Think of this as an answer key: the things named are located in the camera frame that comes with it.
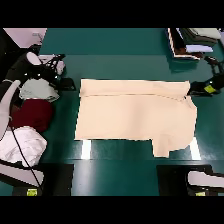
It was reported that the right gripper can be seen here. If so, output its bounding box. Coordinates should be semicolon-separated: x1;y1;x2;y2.
188;79;218;98

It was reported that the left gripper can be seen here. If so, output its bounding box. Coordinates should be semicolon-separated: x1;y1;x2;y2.
58;77;77;92

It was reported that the cream shirt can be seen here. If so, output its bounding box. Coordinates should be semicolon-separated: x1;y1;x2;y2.
74;78;199;159

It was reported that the pale green garment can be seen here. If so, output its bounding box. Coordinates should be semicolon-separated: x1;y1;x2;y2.
18;78;61;103

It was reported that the pale lilac garment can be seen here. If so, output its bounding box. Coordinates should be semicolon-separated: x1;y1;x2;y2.
184;44;215;55

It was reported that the dark red garment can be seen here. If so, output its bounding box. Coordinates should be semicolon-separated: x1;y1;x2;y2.
8;98;55;133

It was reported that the black garment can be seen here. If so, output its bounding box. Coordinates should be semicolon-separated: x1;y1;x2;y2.
180;28;220;47

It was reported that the black cable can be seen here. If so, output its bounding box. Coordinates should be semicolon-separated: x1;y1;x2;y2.
9;124;44;193

